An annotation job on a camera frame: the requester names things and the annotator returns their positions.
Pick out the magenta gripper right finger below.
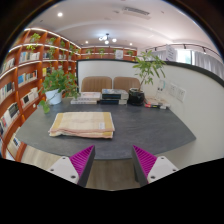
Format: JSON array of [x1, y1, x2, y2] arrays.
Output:
[[132, 146, 178, 186]]

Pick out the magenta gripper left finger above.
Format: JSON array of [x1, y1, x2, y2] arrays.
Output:
[[48, 145, 95, 187]]

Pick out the folded yellow striped towel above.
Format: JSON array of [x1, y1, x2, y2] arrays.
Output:
[[49, 112, 115, 138]]

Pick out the white book stack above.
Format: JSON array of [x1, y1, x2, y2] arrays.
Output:
[[70, 92, 101, 104]]

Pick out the dark book stack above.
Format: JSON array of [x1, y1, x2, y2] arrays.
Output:
[[100, 89, 129, 105]]

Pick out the left tan chair back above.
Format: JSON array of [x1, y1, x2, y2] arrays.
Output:
[[81, 76, 112, 92]]

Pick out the tan chair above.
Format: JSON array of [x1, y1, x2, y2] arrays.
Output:
[[81, 76, 112, 92], [113, 77, 140, 92]]

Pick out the potted plant in white pot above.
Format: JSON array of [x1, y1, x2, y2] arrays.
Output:
[[39, 69, 80, 114]]

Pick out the right tan chair back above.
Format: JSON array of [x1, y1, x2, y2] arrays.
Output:
[[113, 77, 140, 92]]

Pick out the tall plant in black pot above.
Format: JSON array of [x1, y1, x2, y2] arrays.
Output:
[[129, 51, 165, 106]]

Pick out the orange wooden bookshelf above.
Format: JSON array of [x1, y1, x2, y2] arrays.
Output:
[[0, 28, 81, 161]]

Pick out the ceiling lamp cluster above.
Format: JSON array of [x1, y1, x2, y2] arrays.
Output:
[[98, 33, 117, 45]]

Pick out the small items by wall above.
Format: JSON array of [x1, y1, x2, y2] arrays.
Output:
[[144, 97, 170, 109]]

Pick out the white wall socket panel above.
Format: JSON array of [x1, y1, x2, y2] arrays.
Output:
[[169, 83, 186, 102]]

